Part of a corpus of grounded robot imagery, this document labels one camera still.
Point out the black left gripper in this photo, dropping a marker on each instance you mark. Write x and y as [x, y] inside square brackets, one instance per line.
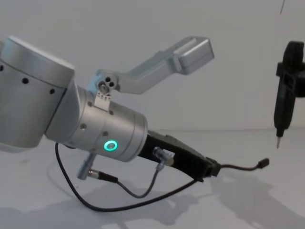
[181, 155]

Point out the black pen-shaped tool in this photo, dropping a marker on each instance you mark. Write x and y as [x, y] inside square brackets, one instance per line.
[284, 105]

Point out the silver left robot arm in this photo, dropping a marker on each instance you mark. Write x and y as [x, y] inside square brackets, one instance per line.
[35, 95]

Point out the white table cloth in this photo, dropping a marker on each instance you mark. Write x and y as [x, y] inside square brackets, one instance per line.
[238, 202]

